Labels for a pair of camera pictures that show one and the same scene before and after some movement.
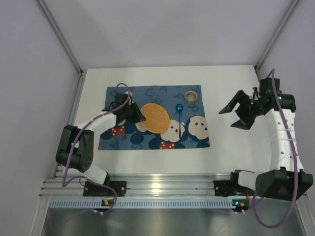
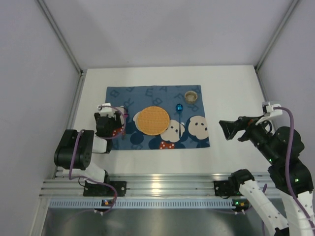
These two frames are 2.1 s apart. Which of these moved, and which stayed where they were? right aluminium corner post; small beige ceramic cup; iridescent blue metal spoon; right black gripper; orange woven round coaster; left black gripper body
Moved: right black gripper; orange woven round coaster; left black gripper body
Stayed: iridescent blue metal spoon; right aluminium corner post; small beige ceramic cup
